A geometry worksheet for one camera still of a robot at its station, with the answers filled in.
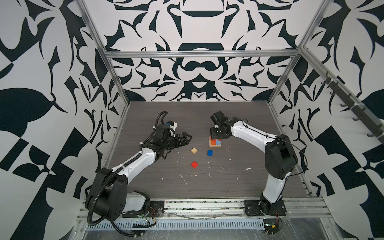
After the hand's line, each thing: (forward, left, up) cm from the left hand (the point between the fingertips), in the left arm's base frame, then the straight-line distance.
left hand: (187, 136), depth 84 cm
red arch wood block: (+4, -17, -12) cm, 22 cm away
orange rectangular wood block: (+3, -16, -13) cm, 20 cm away
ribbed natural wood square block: (-2, -4, -14) cm, 14 cm away
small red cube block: (-10, -4, -15) cm, 18 cm away
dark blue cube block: (-3, -14, -15) cm, 20 cm away
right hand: (+5, -17, -6) cm, 19 cm away
